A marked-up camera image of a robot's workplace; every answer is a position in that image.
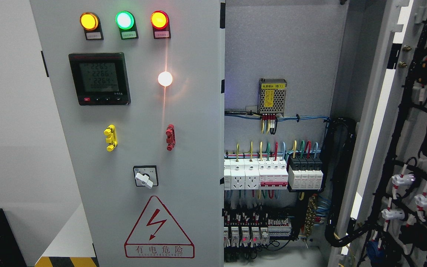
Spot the yellow terminal connector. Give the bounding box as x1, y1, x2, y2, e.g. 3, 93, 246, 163
103, 124, 117, 152

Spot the yellow indicator lamp left door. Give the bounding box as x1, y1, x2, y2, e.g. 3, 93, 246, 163
79, 12, 104, 40

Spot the black white surge protector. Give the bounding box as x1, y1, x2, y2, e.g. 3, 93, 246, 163
288, 157, 323, 192

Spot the red electrical hazard warning sticker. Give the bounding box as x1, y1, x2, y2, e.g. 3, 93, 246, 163
124, 195, 195, 258

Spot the red indicator lamp left door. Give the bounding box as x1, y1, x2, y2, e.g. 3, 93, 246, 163
150, 10, 171, 39

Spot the red terminal connector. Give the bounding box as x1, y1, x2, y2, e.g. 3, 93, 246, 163
165, 124, 176, 151

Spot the black digital power meter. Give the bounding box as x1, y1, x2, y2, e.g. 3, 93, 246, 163
68, 52, 130, 105

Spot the green indicator lamp left door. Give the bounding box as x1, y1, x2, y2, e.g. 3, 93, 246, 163
115, 11, 139, 40

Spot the black corrugated cable loom right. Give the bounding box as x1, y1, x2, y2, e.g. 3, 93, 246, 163
324, 117, 381, 248

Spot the metal mesh power supply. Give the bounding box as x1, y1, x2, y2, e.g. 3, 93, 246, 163
258, 78, 287, 114

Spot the grey cabinet door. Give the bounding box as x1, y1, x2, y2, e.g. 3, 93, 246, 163
30, 0, 224, 267
325, 0, 427, 267

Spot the lower relay terminal row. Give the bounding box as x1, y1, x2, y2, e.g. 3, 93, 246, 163
223, 211, 292, 247

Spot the white socket breaker row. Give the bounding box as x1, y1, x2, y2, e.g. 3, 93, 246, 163
224, 157, 288, 191

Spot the white rotary selector switch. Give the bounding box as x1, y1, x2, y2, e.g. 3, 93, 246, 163
133, 165, 159, 189

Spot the white glowing indicator lamp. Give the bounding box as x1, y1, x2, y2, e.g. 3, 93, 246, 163
158, 71, 173, 87

